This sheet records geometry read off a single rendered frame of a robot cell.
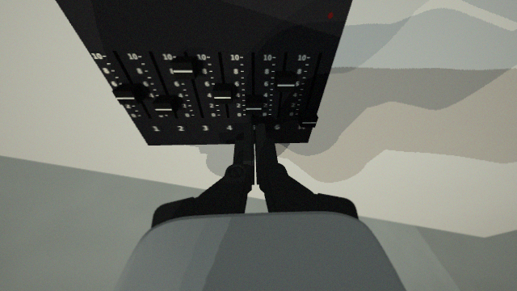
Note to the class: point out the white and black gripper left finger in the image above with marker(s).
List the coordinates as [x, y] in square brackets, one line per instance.
[227, 196]

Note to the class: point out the black lighting desk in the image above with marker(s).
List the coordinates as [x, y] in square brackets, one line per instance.
[213, 64]

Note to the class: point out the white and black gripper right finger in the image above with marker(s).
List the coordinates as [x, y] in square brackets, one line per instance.
[283, 193]

